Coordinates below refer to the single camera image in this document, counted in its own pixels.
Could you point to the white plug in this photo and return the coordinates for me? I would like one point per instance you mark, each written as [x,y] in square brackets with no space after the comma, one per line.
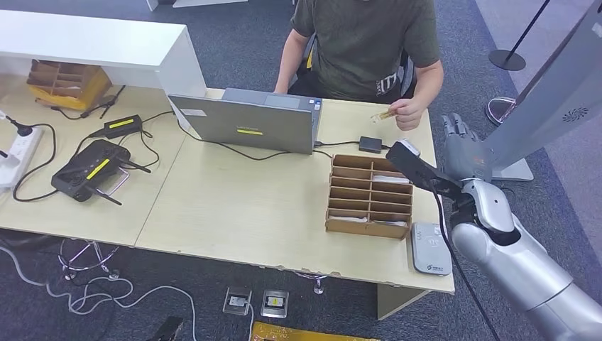
[7,160]

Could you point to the yellow box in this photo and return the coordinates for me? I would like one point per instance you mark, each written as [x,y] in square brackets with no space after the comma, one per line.
[94,91]

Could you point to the tan ID card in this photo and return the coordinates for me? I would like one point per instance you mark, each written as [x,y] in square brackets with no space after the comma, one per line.
[382,116]

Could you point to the black stanchion post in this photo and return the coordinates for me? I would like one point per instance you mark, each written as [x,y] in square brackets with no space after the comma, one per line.
[507,60]

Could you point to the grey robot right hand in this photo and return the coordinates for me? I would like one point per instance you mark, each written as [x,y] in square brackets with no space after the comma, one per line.
[465,157]

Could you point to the grey kiosk stand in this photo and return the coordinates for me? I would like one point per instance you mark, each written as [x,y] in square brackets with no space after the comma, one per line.
[555,103]

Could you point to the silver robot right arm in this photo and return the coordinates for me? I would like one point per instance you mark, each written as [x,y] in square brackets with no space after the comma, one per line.
[517,263]

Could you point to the white room key card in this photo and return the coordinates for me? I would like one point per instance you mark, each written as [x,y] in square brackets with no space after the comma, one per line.
[390,223]

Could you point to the person's left hand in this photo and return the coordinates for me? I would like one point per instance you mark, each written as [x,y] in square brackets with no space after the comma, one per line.
[409,113]

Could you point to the small wooden organiser box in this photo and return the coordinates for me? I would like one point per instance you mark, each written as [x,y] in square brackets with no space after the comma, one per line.
[61,77]

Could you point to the white power strip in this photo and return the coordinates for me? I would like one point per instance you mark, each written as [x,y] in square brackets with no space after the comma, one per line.
[21,150]

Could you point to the white counter shelf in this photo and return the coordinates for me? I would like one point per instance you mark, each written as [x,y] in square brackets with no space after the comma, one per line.
[94,42]

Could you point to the grey card reader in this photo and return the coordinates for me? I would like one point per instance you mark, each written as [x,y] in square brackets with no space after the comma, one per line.
[428,249]

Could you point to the chrome table foot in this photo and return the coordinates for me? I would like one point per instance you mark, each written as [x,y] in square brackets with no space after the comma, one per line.
[319,284]

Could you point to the person's left forearm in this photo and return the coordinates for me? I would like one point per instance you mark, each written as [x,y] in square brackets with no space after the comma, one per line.
[432,84]

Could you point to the black router with antennas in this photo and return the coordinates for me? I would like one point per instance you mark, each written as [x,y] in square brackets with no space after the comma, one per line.
[87,164]

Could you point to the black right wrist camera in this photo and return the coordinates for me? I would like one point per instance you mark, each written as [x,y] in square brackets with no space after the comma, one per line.
[409,164]

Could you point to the wooden card organiser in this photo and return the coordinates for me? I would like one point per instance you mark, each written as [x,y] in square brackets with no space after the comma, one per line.
[350,230]

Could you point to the black floor object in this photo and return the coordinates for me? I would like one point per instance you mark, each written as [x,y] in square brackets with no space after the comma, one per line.
[169,329]

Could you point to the person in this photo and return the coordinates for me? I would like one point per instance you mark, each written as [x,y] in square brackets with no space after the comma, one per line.
[362,47]

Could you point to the black adapter yellow label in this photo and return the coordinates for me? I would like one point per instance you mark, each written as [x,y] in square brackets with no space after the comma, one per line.
[122,124]

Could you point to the small black adapter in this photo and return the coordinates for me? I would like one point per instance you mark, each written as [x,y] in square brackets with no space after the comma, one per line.
[370,145]

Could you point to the steel floor socket yellow label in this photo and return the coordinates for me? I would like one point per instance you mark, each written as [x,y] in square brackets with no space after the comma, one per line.
[274,303]

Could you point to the white board furniture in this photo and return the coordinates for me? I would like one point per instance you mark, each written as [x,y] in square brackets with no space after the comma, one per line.
[197,3]

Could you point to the beige table leg panel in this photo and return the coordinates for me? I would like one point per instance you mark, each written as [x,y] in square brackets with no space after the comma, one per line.
[395,303]

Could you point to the grey laptop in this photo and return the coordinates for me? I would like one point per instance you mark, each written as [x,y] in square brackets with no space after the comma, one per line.
[244,122]

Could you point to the person's right forearm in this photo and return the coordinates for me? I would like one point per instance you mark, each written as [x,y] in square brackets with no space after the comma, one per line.
[288,70]

